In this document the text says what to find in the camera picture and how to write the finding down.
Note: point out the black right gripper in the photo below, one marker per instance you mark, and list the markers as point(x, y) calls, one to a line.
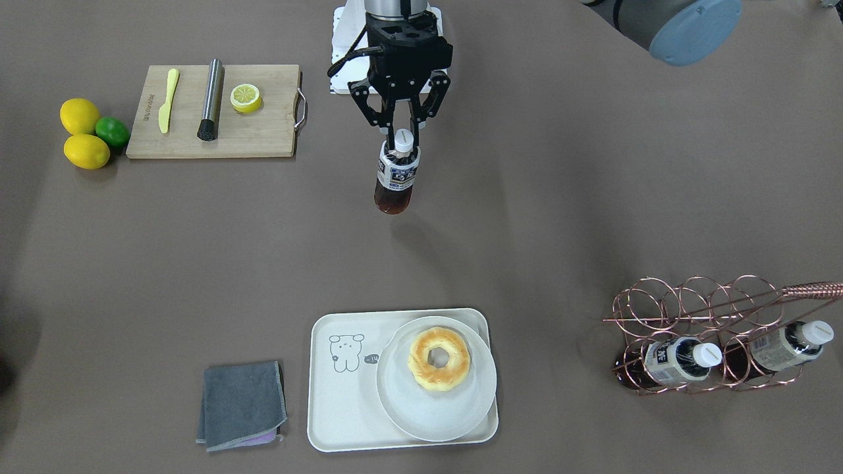
point(400, 83)

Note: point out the tea bottle white cap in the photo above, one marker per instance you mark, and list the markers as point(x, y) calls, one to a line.
point(396, 172)

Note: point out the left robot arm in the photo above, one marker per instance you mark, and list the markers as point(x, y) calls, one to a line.
point(678, 33)

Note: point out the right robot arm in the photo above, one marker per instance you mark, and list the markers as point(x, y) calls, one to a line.
point(407, 61)

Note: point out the cream serving tray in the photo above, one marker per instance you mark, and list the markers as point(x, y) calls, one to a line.
point(344, 411)

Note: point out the front tea bottle in rack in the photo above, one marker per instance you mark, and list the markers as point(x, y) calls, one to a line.
point(668, 364)

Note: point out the tea bottle in rack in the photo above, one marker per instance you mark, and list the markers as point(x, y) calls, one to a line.
point(668, 364)
point(796, 344)

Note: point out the rear tea bottle in rack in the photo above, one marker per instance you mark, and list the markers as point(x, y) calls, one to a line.
point(796, 344)

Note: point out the bamboo cutting board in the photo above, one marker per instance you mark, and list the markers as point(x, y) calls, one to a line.
point(269, 132)

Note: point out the half lemon slice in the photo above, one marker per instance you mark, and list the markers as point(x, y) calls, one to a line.
point(245, 98)

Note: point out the steel cylinder muddler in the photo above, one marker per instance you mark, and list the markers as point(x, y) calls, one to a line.
point(207, 130)

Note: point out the yellow plastic knife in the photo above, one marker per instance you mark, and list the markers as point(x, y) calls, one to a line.
point(164, 114)

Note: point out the white round plate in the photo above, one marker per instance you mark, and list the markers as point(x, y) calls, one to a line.
point(435, 416)

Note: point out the glazed donut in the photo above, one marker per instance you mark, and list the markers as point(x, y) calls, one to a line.
point(439, 359)

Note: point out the green lime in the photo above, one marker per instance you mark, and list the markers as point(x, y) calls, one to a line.
point(112, 131)

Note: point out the yellow lemon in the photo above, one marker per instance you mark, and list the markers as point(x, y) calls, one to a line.
point(87, 151)
point(79, 116)

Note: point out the grey folded cloth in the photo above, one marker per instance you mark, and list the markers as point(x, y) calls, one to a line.
point(242, 405)

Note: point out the copper wire bottle rack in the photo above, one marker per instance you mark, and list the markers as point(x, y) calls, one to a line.
point(739, 311)

